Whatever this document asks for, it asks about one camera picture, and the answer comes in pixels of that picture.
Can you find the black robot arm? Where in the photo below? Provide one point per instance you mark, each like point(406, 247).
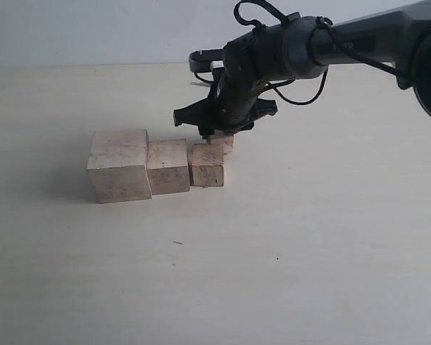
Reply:
point(396, 41)

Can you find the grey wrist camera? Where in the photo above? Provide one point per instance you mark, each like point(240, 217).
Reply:
point(200, 60)

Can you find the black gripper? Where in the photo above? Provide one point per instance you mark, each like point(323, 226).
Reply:
point(250, 63)

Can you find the smallest wooden cube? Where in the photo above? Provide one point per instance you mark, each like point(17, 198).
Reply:
point(224, 140)

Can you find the second largest wooden cube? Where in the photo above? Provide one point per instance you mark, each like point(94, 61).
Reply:
point(167, 166)

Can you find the medium-small wooden cube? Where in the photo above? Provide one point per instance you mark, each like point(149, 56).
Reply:
point(207, 165)

